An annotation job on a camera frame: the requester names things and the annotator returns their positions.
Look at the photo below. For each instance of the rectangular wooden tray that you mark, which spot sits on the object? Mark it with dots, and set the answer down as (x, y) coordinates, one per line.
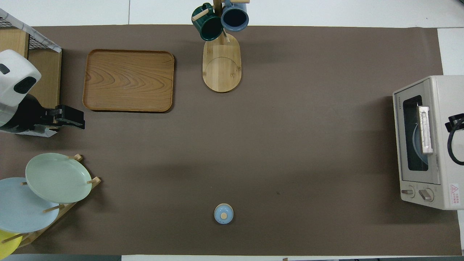
(127, 79)

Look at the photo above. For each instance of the wooden mug tree stand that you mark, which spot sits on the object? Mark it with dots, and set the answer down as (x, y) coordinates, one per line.
(222, 69)

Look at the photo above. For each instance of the light blue ribbed plate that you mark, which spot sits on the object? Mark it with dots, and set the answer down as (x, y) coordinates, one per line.
(417, 145)

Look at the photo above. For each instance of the beige toaster oven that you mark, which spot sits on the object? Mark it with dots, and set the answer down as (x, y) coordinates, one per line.
(449, 170)

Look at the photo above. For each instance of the wooden plate rack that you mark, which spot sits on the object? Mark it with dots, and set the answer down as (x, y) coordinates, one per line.
(69, 206)

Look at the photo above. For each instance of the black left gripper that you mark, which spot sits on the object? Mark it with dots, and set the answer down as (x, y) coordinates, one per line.
(25, 116)

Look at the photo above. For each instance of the light blue smooth plate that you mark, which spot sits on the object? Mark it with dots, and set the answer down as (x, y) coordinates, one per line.
(21, 210)

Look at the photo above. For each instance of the dark green mug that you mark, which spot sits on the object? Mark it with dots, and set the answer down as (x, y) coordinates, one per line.
(208, 27)

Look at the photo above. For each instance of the silver oven knob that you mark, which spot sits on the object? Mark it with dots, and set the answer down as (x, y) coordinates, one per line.
(408, 191)
(426, 195)

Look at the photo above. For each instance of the small blue lidded jar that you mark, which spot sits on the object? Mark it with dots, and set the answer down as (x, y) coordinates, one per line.
(223, 214)

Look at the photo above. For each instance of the brown table mat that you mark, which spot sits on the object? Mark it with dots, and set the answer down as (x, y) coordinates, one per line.
(290, 127)

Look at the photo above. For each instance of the red warning sticker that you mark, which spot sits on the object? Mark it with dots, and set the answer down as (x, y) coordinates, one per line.
(454, 194)

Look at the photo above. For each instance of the yellow plate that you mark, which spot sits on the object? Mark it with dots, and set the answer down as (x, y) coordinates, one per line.
(6, 246)

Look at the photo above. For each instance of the pale green plate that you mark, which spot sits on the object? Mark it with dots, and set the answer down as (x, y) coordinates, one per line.
(58, 177)

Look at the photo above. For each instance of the grey blue mug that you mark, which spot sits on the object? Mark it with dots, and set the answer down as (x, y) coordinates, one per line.
(235, 17)

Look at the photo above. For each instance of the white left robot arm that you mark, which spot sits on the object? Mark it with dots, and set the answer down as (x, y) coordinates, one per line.
(16, 76)

